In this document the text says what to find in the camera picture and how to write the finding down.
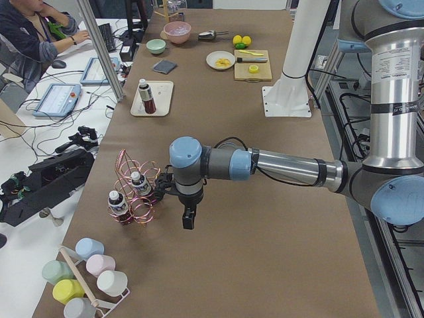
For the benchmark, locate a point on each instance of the tea bottle upper rack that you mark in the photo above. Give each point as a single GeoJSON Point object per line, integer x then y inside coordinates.
{"type": "Point", "coordinates": [142, 187]}

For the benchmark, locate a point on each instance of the mint green bowl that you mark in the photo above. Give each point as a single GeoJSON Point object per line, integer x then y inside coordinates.
{"type": "Point", "coordinates": [156, 46]}

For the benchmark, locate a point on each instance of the white cup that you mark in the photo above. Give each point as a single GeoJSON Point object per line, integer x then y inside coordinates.
{"type": "Point", "coordinates": [112, 282]}

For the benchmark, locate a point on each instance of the yellow lemon lower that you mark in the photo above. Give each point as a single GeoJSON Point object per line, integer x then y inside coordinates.
{"type": "Point", "coordinates": [246, 40]}

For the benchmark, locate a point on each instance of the copper wire bottle rack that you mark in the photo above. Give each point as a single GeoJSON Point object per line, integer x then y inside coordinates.
{"type": "Point", "coordinates": [132, 198]}

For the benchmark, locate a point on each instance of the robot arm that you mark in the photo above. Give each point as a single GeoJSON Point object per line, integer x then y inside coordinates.
{"type": "Point", "coordinates": [389, 181]}

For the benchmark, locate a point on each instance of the mint cup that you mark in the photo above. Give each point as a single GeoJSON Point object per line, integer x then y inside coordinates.
{"type": "Point", "coordinates": [55, 271]}

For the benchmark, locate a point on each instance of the tea bottle rack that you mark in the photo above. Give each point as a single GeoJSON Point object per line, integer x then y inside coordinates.
{"type": "Point", "coordinates": [142, 187]}
{"type": "Point", "coordinates": [119, 208]}

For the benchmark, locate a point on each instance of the grey folded cloth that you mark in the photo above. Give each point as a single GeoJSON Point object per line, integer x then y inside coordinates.
{"type": "Point", "coordinates": [164, 66]}

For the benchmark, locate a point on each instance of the grey cup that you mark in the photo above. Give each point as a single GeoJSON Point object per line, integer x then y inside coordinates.
{"type": "Point", "coordinates": [79, 307]}

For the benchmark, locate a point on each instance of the white cup rack frame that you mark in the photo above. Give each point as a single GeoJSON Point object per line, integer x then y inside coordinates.
{"type": "Point", "coordinates": [107, 304]}

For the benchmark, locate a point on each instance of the green lime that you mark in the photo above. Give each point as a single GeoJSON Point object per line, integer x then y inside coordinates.
{"type": "Point", "coordinates": [240, 46]}

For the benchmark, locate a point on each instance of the tea bottle on tray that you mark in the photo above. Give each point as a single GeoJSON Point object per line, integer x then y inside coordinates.
{"type": "Point", "coordinates": [146, 96]}

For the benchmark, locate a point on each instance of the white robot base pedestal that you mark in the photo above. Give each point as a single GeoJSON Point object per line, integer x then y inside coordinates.
{"type": "Point", "coordinates": [289, 97]}

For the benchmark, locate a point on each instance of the tea bottle lower rack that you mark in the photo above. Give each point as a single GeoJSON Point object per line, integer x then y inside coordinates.
{"type": "Point", "coordinates": [119, 208]}

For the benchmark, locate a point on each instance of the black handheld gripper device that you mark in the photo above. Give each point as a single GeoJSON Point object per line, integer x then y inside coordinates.
{"type": "Point", "coordinates": [85, 137]}

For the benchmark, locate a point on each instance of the yellow lemon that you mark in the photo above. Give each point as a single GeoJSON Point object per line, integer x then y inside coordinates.
{"type": "Point", "coordinates": [237, 39]}
{"type": "Point", "coordinates": [246, 40]}

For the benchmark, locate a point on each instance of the cream rabbit tray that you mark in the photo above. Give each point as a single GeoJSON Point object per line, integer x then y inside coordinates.
{"type": "Point", "coordinates": [162, 96]}

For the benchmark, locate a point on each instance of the black equipment case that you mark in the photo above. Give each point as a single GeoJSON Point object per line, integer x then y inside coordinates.
{"type": "Point", "coordinates": [49, 183]}

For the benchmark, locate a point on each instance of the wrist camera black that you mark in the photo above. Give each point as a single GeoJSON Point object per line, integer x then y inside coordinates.
{"type": "Point", "coordinates": [165, 184]}

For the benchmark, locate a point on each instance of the black keyboard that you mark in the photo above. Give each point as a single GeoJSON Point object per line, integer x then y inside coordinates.
{"type": "Point", "coordinates": [107, 36]}

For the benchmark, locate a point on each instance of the aluminium frame post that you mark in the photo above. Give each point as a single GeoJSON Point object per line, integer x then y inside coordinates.
{"type": "Point", "coordinates": [90, 22]}

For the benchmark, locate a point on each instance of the steel ice scoop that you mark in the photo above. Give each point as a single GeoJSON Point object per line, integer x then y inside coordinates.
{"type": "Point", "coordinates": [210, 35]}

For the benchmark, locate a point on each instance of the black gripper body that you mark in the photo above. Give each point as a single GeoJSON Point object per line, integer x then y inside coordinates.
{"type": "Point", "coordinates": [190, 199]}

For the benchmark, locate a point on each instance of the wooden glass stand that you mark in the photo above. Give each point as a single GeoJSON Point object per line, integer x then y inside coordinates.
{"type": "Point", "coordinates": [170, 10]}

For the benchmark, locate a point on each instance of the blue teach pendant near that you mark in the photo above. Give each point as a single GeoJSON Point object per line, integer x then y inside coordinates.
{"type": "Point", "coordinates": [58, 101]}

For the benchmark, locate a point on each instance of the half lemon slice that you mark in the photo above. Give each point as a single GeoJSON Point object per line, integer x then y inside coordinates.
{"type": "Point", "coordinates": [253, 69]}

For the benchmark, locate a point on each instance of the blue teach pendant far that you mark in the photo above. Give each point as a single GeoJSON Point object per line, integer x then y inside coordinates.
{"type": "Point", "coordinates": [93, 73]}

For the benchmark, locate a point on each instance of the wooden rack handle rod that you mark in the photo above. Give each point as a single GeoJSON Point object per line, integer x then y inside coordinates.
{"type": "Point", "coordinates": [64, 252]}

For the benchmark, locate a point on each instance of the white round plate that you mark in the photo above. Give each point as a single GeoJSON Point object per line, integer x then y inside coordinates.
{"type": "Point", "coordinates": [213, 56]}

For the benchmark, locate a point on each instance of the bamboo cutting board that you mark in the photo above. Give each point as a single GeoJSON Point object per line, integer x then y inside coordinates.
{"type": "Point", "coordinates": [241, 69]}

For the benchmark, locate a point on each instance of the blue cup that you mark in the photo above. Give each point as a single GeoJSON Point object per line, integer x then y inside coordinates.
{"type": "Point", "coordinates": [87, 247]}

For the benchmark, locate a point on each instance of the pink cup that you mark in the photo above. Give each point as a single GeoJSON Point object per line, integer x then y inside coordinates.
{"type": "Point", "coordinates": [98, 263]}

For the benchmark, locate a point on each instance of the blue teach pendant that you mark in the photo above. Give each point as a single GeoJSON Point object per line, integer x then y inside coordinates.
{"type": "Point", "coordinates": [93, 73]}
{"type": "Point", "coordinates": [58, 101]}

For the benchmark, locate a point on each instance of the yellow lemon upper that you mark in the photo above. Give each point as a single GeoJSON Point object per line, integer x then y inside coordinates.
{"type": "Point", "coordinates": [237, 39]}

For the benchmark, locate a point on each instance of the yellow cup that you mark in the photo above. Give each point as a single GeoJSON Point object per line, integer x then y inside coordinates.
{"type": "Point", "coordinates": [67, 289]}

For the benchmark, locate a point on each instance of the seated person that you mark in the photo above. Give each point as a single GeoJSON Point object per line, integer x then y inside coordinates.
{"type": "Point", "coordinates": [36, 33]}

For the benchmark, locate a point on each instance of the pink bowl with ice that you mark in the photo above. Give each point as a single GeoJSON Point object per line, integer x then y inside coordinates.
{"type": "Point", "coordinates": [177, 32]}

